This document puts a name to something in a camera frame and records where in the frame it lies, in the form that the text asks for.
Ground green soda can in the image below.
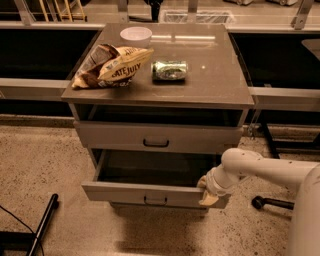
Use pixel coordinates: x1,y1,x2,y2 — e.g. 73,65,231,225
151,61,188,81

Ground metal railing frame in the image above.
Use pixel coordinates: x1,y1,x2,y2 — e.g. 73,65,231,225
0,0,320,112

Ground black wheeled base legs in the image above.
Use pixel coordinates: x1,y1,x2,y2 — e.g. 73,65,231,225
251,121,320,212

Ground white bowl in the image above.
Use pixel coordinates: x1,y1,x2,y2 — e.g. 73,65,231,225
120,26,152,48

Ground yellow chip bag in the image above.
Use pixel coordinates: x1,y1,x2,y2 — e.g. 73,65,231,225
72,44,154,89

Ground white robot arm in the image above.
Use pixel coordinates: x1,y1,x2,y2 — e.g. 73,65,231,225
197,148,320,256

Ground grey top drawer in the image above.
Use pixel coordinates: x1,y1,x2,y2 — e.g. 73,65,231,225
74,121,243,154

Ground grey drawer cabinet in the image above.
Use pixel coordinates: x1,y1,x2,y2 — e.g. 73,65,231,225
61,22,255,214

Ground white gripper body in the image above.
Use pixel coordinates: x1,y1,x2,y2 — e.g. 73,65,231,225
206,167,235,196

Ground black stand leg left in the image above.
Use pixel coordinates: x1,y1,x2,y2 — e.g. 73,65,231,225
26,194,59,256

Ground black cable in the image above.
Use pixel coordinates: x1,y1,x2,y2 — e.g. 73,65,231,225
0,204,45,256

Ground grey drawer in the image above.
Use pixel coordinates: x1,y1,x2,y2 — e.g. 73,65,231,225
74,121,243,154
82,150,220,209

